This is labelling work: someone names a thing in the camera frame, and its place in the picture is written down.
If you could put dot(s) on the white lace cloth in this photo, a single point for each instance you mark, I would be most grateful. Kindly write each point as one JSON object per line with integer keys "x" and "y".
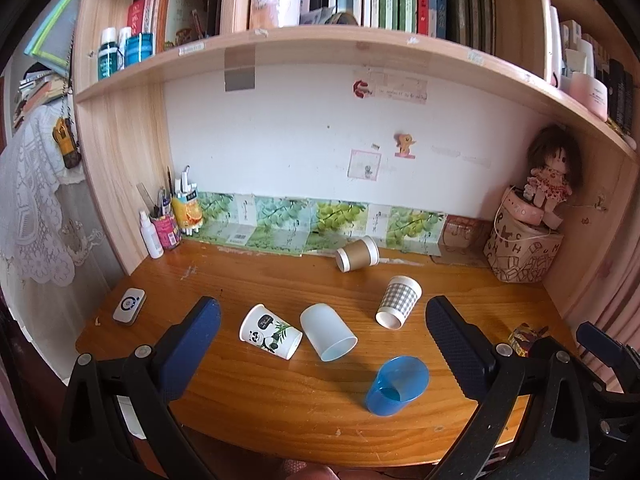
{"x": 35, "y": 200}

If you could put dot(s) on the brown-haired rag doll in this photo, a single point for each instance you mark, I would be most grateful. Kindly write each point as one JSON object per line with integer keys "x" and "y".
{"x": 550, "y": 170}

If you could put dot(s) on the blue plastic cup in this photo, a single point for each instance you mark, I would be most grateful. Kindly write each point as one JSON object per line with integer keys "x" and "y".
{"x": 395, "y": 385}

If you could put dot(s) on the red book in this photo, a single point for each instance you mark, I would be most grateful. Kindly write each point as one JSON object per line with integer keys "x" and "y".
{"x": 137, "y": 17}

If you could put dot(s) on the orange illustrated book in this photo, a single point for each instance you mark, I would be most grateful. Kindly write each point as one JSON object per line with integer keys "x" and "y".
{"x": 180, "y": 20}

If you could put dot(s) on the teal bottle white cap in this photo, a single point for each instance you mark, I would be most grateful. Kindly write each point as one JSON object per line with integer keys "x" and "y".
{"x": 106, "y": 57}
{"x": 122, "y": 47}

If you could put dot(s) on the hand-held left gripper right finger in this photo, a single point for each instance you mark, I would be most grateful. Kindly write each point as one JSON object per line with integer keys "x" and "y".
{"x": 457, "y": 347}

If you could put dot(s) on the clear ruler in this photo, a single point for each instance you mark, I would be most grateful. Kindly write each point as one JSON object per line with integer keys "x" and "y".
{"x": 145, "y": 195}

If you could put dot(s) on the pink round box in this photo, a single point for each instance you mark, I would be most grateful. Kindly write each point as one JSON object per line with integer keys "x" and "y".
{"x": 520, "y": 207}

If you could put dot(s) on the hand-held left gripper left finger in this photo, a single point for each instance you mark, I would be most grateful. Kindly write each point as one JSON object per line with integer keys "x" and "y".
{"x": 192, "y": 342}

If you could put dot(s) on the white spray bottle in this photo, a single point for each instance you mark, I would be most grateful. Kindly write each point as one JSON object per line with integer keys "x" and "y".
{"x": 151, "y": 237}

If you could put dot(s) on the red wall sticker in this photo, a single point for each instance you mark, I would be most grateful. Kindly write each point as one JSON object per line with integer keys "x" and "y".
{"x": 361, "y": 88}

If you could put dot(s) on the pale paper strip sticker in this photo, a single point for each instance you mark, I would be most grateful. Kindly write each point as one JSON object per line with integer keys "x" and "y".
{"x": 402, "y": 88}

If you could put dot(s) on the brown printed cardboard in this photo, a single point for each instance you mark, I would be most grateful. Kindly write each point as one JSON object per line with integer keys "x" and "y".
{"x": 462, "y": 232}

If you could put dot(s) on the green leaf tissue packs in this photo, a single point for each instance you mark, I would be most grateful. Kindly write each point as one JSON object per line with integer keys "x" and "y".
{"x": 280, "y": 220}

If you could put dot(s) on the dark round object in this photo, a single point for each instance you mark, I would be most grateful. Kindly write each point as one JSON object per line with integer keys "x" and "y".
{"x": 344, "y": 18}

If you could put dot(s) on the orange yellow carton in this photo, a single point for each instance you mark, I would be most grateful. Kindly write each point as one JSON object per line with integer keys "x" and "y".
{"x": 186, "y": 212}

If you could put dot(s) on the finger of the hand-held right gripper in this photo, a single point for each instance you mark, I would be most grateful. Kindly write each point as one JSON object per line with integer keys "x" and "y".
{"x": 602, "y": 347}

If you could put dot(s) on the patterned fabric basket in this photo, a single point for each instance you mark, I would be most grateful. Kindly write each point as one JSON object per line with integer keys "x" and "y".
{"x": 520, "y": 255}

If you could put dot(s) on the colourful snack wrapper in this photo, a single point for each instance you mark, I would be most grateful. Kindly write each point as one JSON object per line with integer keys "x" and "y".
{"x": 525, "y": 337}

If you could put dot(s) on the row of boxes and books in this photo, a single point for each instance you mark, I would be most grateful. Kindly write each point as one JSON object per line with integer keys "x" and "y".
{"x": 615, "y": 80}

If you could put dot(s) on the teal jar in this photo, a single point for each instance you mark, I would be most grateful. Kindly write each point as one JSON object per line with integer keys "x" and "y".
{"x": 139, "y": 49}

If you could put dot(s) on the wooden bookshelf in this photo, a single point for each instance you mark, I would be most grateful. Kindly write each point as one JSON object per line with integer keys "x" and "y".
{"x": 120, "y": 160}

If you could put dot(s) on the panda print paper cup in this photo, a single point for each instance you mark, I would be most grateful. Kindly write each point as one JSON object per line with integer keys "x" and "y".
{"x": 267, "y": 332}

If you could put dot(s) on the checkered paper cup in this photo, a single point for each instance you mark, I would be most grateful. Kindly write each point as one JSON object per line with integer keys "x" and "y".
{"x": 398, "y": 300}

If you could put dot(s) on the pile of papers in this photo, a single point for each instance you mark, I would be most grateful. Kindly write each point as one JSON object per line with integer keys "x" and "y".
{"x": 35, "y": 92}

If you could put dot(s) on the green edged folder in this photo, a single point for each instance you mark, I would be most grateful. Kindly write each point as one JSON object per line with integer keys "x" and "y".
{"x": 55, "y": 30}

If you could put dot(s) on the brown paper cup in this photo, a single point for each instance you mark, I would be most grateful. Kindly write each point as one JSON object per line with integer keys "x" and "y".
{"x": 359, "y": 254}

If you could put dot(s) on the pink pen holder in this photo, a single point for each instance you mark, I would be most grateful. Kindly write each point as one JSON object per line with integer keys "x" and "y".
{"x": 167, "y": 230}

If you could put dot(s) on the small white round-button device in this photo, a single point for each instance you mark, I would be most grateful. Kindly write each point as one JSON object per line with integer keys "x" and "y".
{"x": 129, "y": 305}

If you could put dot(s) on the pink cosmetic jar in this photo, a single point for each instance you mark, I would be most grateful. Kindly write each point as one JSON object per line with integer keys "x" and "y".
{"x": 590, "y": 94}

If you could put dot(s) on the yellow hanging toy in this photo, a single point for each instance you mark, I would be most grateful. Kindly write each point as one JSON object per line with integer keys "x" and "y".
{"x": 65, "y": 142}

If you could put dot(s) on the frosted white plastic cup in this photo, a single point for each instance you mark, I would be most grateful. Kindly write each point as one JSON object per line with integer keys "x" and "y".
{"x": 325, "y": 330}

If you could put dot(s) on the orange pony sticker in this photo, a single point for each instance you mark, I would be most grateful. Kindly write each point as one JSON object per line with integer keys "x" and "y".
{"x": 405, "y": 145}

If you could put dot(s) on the pink square note sticker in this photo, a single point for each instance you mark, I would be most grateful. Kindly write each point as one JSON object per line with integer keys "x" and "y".
{"x": 364, "y": 165}

